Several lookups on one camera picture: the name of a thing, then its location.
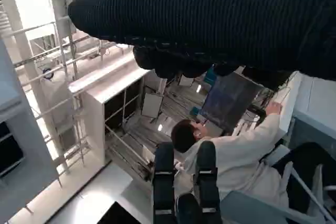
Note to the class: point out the black knitted glove right hand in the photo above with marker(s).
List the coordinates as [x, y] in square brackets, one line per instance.
[210, 11]

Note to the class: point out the bare black left hand, blue tape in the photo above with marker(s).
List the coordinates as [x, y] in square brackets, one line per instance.
[164, 182]

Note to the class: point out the black flat panel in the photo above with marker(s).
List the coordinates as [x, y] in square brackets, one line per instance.
[118, 214]

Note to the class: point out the seated person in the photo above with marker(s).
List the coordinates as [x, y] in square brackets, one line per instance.
[236, 155]

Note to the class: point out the computer monitor with dark screen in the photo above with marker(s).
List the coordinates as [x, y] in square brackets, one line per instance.
[228, 100]

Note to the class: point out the small white mesh cabinet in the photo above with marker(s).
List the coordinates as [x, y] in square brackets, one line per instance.
[92, 108]

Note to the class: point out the white desk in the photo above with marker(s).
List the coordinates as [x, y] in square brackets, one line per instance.
[309, 95]

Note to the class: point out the white bag with blue logo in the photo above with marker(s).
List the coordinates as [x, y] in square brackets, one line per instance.
[55, 95]

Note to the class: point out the grey office chair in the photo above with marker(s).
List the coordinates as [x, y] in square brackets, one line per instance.
[309, 161]

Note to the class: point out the white metal railing frame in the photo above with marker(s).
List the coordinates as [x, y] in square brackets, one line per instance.
[36, 28]

